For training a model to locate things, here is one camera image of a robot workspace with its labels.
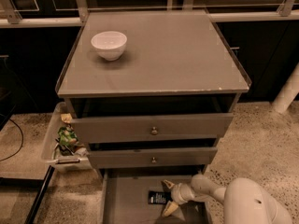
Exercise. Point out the grey middle drawer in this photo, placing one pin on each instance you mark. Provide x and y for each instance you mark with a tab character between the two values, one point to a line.
152	157

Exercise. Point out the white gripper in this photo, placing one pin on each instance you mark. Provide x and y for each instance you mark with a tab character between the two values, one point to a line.
178	193

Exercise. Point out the dark blue rxbar wrapper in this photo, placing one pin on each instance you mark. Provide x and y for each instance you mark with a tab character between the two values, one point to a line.
157	197

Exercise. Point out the grey top drawer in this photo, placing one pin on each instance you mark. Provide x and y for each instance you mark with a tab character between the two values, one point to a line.
151	128

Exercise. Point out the black floor bar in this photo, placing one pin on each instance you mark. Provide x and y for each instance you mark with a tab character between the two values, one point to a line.
40	195

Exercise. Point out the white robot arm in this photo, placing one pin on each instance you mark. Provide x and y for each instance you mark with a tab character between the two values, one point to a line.
244	201

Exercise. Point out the grey drawer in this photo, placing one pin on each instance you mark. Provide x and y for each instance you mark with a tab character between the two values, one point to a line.
126	197
152	157
151	128

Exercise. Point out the grey bottom drawer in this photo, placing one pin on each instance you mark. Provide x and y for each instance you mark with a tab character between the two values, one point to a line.
126	197

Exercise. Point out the white horizontal rail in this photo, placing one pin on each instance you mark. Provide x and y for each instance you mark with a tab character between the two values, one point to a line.
215	17

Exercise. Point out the white ceramic bowl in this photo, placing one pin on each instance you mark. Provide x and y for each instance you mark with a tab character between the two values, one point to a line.
109	45

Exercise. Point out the grey drawer cabinet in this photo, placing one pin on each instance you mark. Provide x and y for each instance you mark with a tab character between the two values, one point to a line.
175	63

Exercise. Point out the green snack bag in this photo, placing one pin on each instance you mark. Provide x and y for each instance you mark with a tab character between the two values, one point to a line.
67	136

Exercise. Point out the clear plastic storage bin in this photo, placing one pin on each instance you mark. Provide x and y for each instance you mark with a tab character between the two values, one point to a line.
51	154

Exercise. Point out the tan snack packet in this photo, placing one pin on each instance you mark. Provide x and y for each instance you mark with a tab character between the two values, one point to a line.
66	118

